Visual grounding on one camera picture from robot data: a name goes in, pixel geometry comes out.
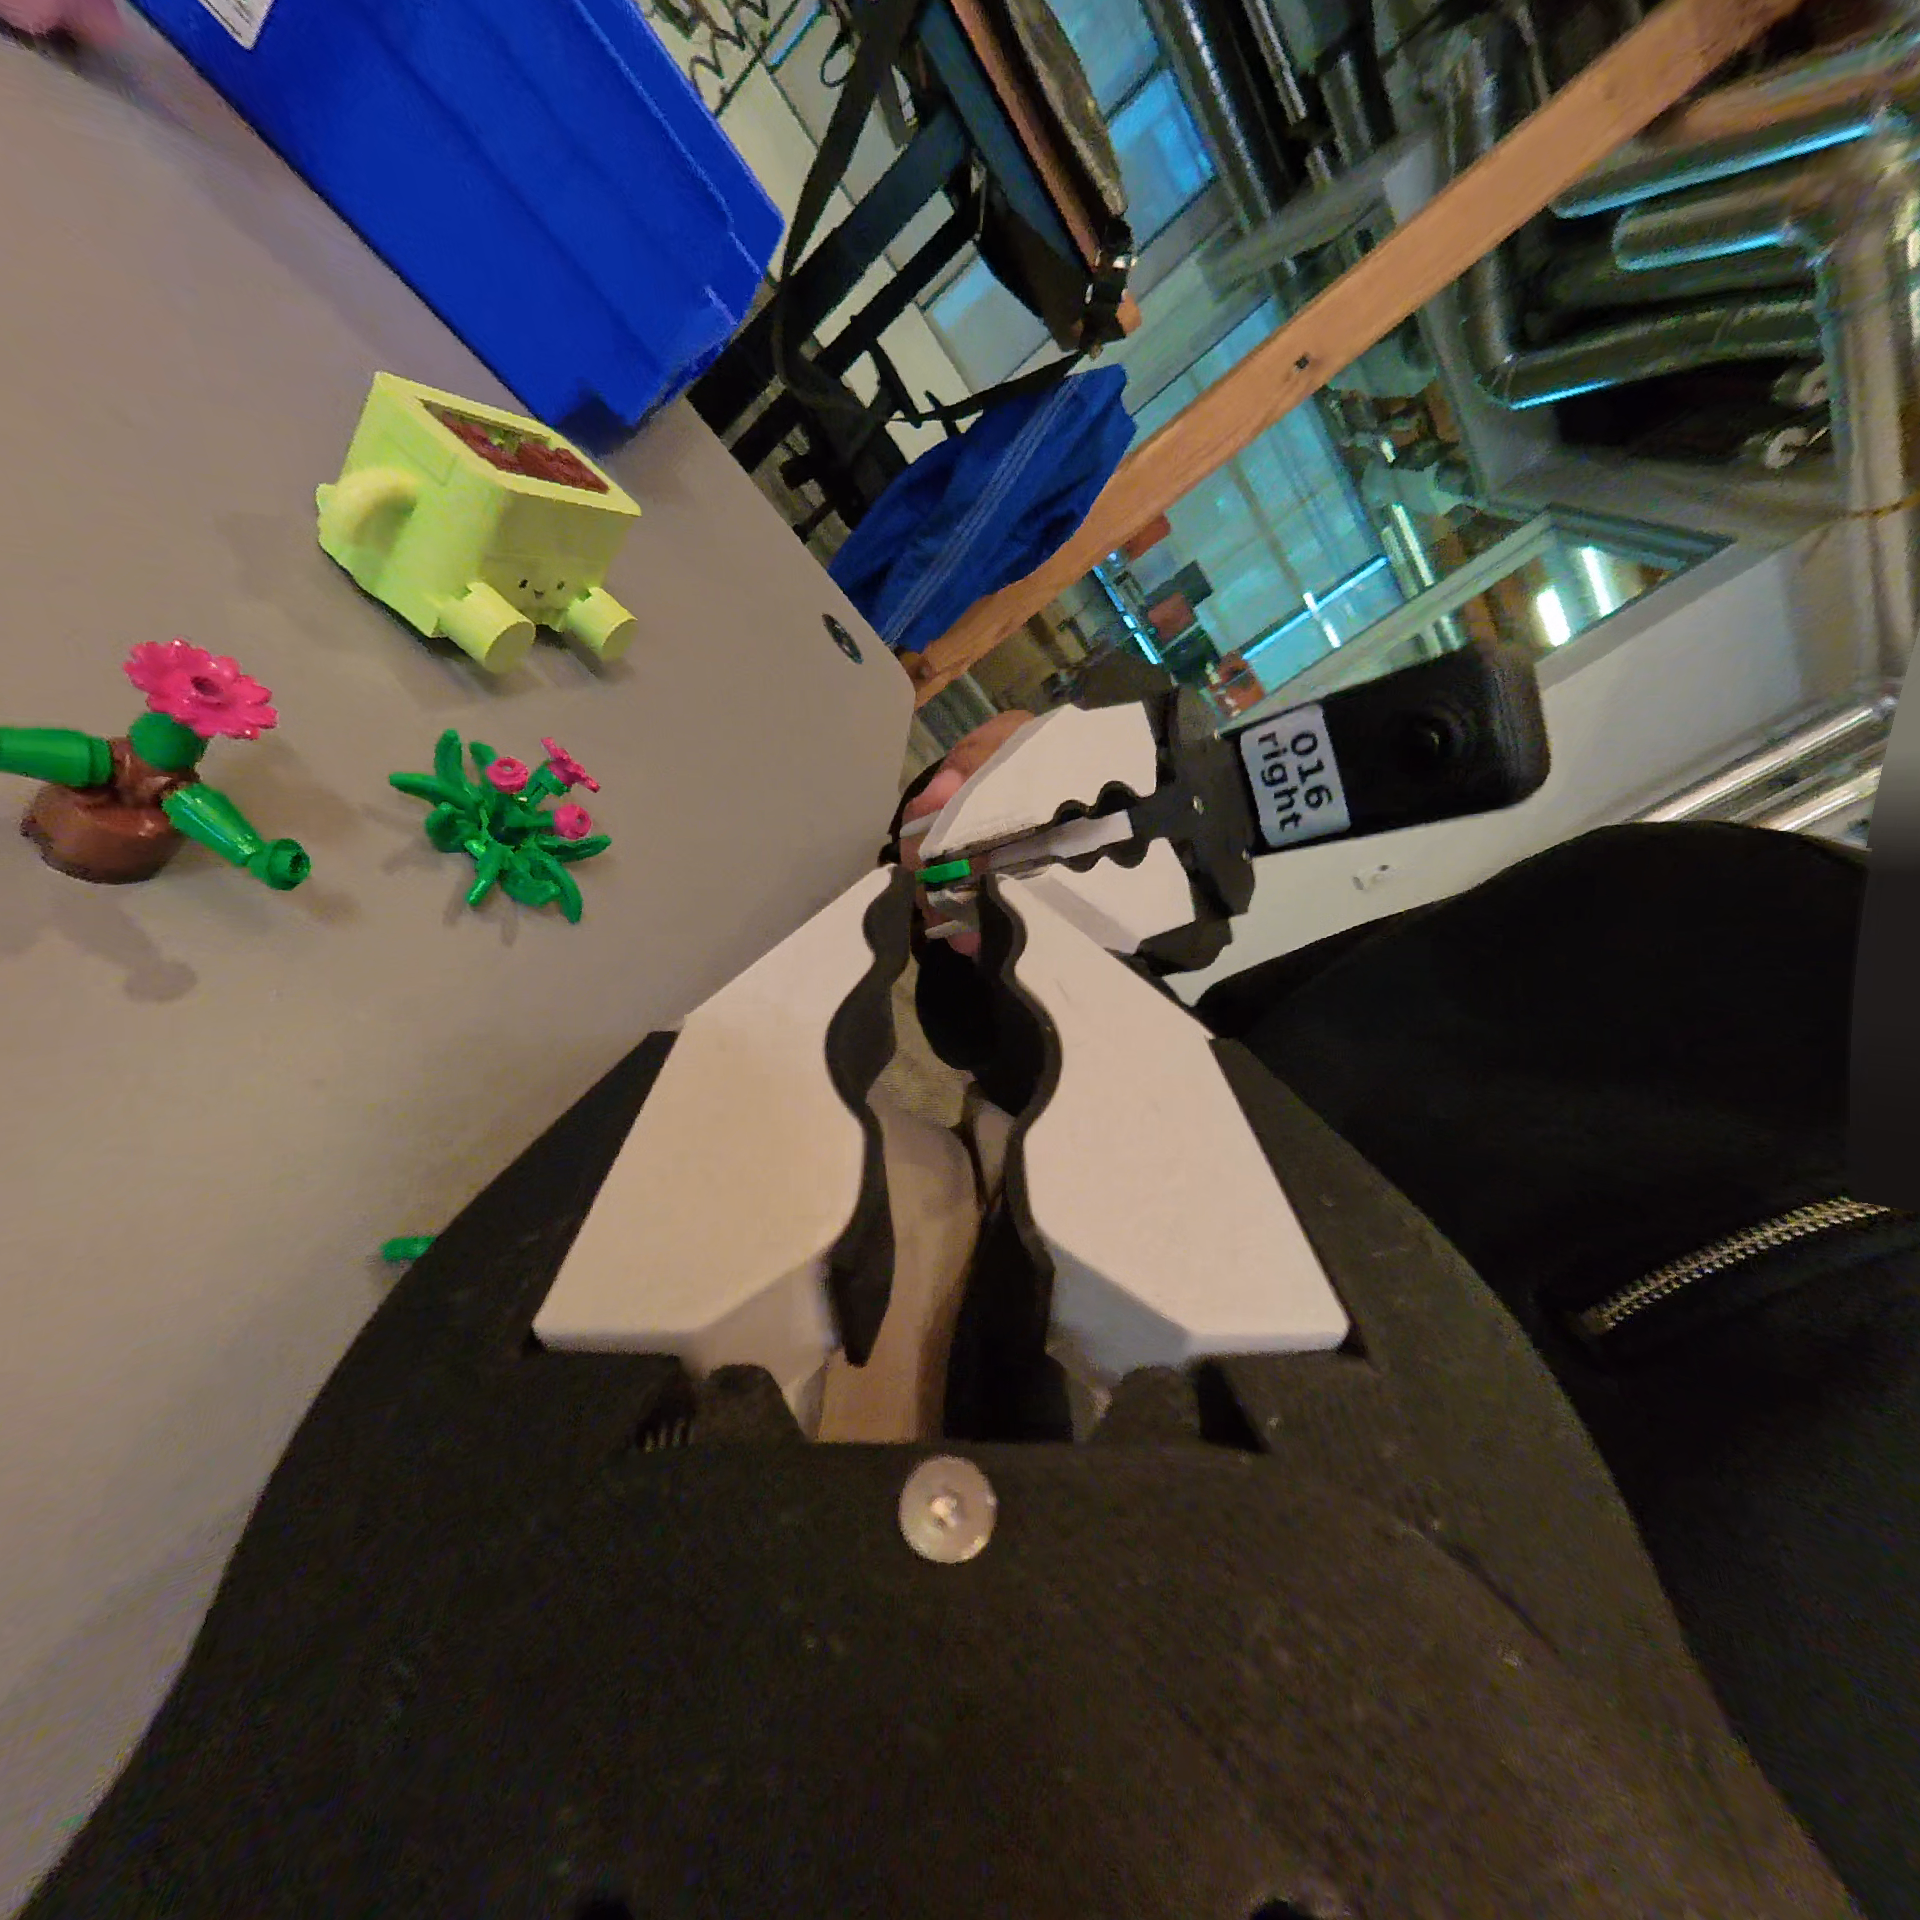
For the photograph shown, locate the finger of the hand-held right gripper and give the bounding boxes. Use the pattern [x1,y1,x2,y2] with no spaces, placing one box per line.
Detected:
[919,814,1139,945]
[903,704,1163,864]

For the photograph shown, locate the green brick plant pink flowers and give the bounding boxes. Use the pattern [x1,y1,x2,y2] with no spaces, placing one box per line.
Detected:
[386,728,616,924]

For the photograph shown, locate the brick cactus with pink flower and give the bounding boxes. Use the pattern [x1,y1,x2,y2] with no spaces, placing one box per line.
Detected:
[0,640,313,894]

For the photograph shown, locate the person's black jacket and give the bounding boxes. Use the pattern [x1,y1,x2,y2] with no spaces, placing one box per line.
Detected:
[1201,822,1920,1920]

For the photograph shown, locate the person's beige trousers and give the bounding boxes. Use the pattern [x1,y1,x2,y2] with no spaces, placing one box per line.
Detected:
[817,1094,994,1445]

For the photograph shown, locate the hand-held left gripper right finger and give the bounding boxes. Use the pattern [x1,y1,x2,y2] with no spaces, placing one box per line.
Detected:
[984,873,1353,1392]

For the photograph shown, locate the blue storage bin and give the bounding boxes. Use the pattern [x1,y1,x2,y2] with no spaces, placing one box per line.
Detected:
[827,364,1139,655]
[128,0,787,452]

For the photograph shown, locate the wooden ceiling beam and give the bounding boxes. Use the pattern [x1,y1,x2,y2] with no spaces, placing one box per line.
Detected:
[907,0,1801,707]

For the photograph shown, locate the person's right hand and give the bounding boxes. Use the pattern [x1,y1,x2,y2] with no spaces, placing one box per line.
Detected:
[897,709,1040,961]

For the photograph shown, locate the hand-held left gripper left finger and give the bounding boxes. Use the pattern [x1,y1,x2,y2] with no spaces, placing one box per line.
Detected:
[534,871,917,1367]

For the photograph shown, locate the lime green brick planter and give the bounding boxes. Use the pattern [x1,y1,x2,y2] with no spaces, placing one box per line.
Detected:
[315,369,645,677]

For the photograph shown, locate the silver ventilation ducts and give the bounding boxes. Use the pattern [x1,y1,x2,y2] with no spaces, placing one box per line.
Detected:
[1141,0,1920,752]

